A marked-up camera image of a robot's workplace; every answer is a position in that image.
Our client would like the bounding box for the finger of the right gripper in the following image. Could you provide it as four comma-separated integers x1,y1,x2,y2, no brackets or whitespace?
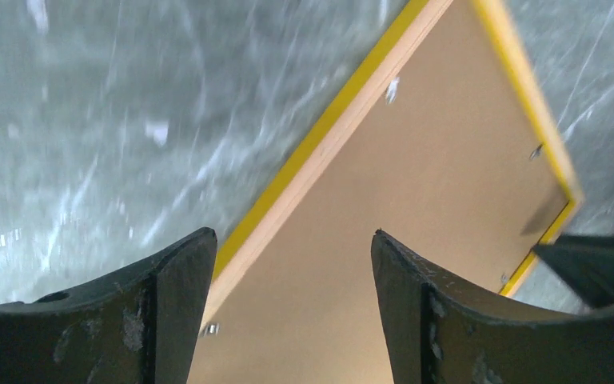
532,234,614,309

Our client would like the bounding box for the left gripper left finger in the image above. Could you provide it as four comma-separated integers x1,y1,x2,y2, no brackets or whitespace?
0,227,217,383

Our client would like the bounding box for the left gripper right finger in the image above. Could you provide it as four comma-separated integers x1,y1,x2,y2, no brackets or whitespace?
371,230,614,383

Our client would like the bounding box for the yellow wooden picture frame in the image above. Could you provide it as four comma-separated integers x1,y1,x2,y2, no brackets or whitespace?
187,0,584,384

